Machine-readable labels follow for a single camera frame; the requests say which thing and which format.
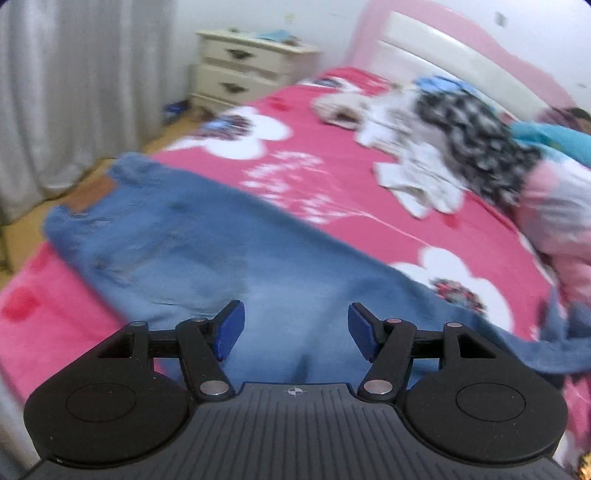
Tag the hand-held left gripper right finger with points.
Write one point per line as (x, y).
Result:
(362, 330)

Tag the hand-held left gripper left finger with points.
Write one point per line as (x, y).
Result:
(228, 330)

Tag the blue jeans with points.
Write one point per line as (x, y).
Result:
(207, 240)

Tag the pink floral blanket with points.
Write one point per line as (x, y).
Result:
(346, 184)

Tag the black white plaid shirt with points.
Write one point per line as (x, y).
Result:
(471, 134)

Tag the small blue packet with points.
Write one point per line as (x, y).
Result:
(174, 109)

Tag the light blue cloth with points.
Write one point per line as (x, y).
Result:
(438, 84)

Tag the cream nightstand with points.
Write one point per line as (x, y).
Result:
(240, 69)

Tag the teal pillow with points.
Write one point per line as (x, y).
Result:
(554, 136)

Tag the grey curtain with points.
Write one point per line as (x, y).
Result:
(69, 92)

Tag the light blue paper item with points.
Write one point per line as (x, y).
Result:
(272, 36)

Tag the pink bed headboard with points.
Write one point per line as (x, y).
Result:
(438, 37)

